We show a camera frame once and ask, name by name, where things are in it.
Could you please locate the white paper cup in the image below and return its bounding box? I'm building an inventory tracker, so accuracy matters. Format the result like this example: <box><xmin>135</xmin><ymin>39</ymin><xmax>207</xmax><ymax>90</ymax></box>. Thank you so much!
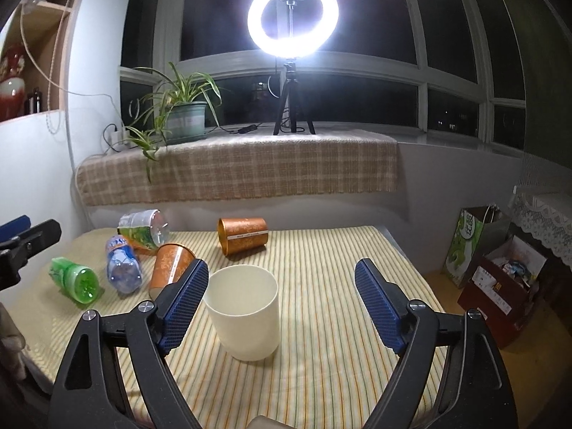
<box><xmin>204</xmin><ymin>265</ymin><xmax>280</xmax><ymax>362</ymax></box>

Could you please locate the near orange paper cup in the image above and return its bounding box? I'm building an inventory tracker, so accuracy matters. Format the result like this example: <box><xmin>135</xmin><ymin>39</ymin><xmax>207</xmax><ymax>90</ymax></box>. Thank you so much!
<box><xmin>148</xmin><ymin>243</ymin><xmax>195</xmax><ymax>300</ymax></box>

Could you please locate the orange paper cup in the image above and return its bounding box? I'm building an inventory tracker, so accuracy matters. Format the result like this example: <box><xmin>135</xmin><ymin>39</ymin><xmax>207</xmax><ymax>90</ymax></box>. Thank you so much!
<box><xmin>148</xmin><ymin>243</ymin><xmax>195</xmax><ymax>300</ymax></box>
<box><xmin>217</xmin><ymin>217</ymin><xmax>270</xmax><ymax>257</ymax></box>

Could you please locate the far orange paper cup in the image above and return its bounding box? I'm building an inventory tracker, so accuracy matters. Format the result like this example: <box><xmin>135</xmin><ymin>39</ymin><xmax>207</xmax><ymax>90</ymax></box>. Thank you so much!
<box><xmin>217</xmin><ymin>217</ymin><xmax>270</xmax><ymax>257</ymax></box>

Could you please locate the green tea bottle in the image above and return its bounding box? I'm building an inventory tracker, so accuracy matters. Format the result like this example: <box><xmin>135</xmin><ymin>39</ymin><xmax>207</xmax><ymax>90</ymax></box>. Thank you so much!
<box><xmin>49</xmin><ymin>257</ymin><xmax>100</xmax><ymax>305</ymax></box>

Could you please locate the red cardboard box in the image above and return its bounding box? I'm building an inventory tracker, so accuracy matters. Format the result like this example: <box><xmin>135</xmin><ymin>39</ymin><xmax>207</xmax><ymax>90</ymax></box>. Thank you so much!
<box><xmin>458</xmin><ymin>235</ymin><xmax>550</xmax><ymax>349</ymax></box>

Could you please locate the blue label water bottle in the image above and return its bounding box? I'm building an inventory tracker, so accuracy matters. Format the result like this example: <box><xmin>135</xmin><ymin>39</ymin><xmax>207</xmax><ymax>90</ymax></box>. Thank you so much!
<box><xmin>106</xmin><ymin>235</ymin><xmax>143</xmax><ymax>295</ymax></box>

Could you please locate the white power adapter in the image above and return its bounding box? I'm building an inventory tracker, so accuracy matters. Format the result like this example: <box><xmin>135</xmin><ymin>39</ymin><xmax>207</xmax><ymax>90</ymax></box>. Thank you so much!
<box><xmin>104</xmin><ymin>124</ymin><xmax>128</xmax><ymax>151</ymax></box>

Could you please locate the red white vase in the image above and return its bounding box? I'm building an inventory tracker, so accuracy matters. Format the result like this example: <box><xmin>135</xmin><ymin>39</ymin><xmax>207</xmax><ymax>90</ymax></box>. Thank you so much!
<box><xmin>0</xmin><ymin>44</ymin><xmax>25</xmax><ymax>121</ymax></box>

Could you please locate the green paper bag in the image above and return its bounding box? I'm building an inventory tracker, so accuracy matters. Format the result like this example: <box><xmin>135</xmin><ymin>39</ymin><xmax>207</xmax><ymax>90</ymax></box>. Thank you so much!
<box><xmin>442</xmin><ymin>204</ymin><xmax>511</xmax><ymax>289</ymax></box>

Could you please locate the white lace cloth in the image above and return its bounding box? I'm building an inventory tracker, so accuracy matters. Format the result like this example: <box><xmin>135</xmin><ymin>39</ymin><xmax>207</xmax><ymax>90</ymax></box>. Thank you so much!
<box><xmin>511</xmin><ymin>192</ymin><xmax>572</xmax><ymax>267</ymax></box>

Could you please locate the striped table cloth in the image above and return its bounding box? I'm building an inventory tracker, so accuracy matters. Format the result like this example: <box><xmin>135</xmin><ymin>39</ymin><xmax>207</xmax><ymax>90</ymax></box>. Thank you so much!
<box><xmin>4</xmin><ymin>225</ymin><xmax>448</xmax><ymax>429</ymax></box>

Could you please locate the potted spider plant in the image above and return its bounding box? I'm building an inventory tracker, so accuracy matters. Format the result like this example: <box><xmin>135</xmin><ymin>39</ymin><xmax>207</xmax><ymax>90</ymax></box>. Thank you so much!
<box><xmin>125</xmin><ymin>62</ymin><xmax>223</xmax><ymax>183</ymax></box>

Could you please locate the plaid windowsill cloth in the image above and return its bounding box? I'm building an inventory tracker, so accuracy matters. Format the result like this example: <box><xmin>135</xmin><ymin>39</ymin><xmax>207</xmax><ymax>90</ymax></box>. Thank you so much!
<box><xmin>76</xmin><ymin>130</ymin><xmax>399</xmax><ymax>206</ymax></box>

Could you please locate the ring light on tripod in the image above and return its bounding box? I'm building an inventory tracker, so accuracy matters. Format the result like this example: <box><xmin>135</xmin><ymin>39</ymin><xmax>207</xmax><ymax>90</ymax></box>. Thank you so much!
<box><xmin>247</xmin><ymin>0</ymin><xmax>339</xmax><ymax>135</ymax></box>

